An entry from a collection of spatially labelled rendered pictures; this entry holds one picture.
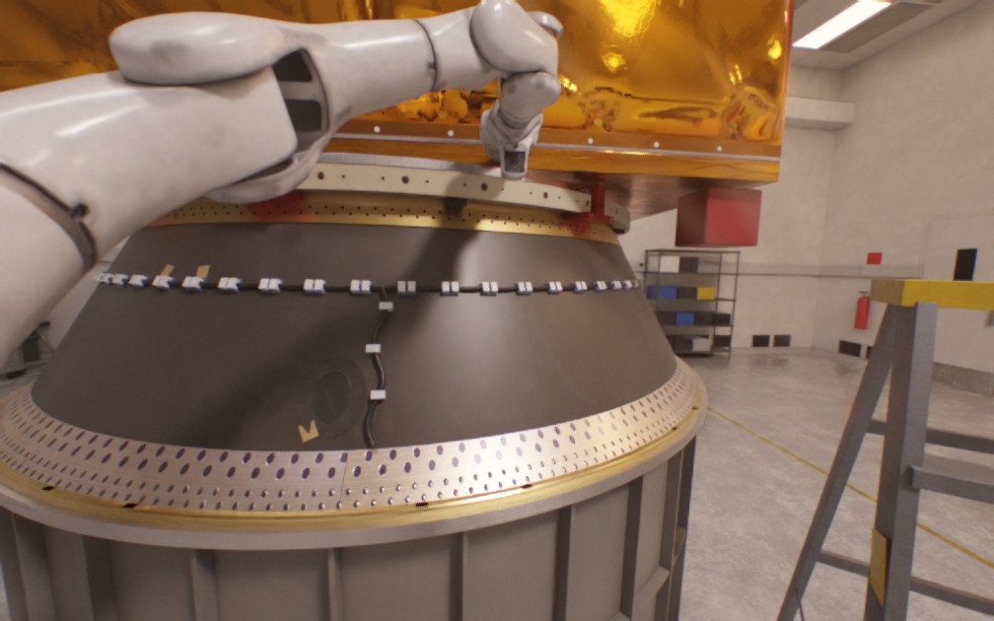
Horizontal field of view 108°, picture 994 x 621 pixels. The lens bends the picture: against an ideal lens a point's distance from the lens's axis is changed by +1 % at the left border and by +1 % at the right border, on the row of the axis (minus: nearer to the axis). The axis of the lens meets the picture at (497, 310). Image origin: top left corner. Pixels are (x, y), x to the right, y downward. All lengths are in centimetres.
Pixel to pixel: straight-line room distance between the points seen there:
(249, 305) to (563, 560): 73
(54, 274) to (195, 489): 53
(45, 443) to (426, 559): 69
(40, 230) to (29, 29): 96
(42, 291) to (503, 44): 38
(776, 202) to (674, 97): 784
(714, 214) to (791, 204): 792
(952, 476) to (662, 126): 79
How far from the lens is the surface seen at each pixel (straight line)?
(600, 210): 100
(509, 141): 63
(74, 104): 28
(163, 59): 29
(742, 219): 112
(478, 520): 63
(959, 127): 863
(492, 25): 45
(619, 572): 100
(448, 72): 42
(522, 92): 49
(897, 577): 96
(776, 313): 887
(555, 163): 89
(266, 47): 31
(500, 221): 84
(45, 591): 114
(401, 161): 83
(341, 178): 79
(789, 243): 894
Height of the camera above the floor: 153
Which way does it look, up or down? 7 degrees down
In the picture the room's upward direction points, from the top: 1 degrees clockwise
